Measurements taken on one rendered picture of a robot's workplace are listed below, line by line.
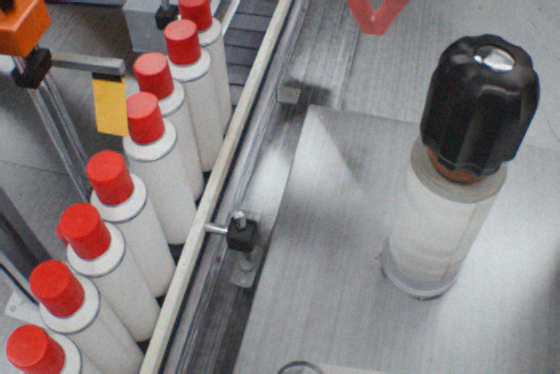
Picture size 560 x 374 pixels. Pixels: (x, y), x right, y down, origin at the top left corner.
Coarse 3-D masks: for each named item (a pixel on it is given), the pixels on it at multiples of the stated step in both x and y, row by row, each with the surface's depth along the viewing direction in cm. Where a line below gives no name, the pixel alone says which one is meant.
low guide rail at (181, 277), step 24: (288, 0) 84; (264, 48) 77; (240, 120) 70; (216, 168) 66; (216, 192) 65; (192, 240) 61; (192, 264) 60; (168, 312) 56; (168, 336) 56; (144, 360) 53
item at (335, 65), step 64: (320, 0) 96; (448, 0) 96; (512, 0) 96; (0, 64) 91; (128, 64) 89; (320, 64) 87; (384, 64) 87; (0, 128) 82; (64, 128) 81; (64, 192) 75; (256, 192) 74; (64, 256) 69; (0, 320) 64
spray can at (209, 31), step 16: (192, 0) 57; (208, 0) 57; (192, 16) 57; (208, 16) 58; (208, 32) 60; (208, 48) 60; (224, 64) 64; (224, 80) 66; (224, 96) 68; (224, 112) 69; (224, 128) 72
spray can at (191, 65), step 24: (168, 24) 55; (192, 24) 55; (168, 48) 55; (192, 48) 55; (192, 72) 57; (192, 96) 59; (216, 96) 62; (192, 120) 62; (216, 120) 64; (216, 144) 67
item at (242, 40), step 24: (240, 0) 89; (264, 0) 89; (240, 24) 86; (264, 24) 85; (240, 48) 82; (240, 72) 80; (264, 72) 79; (240, 96) 77; (240, 144) 72; (216, 216) 69
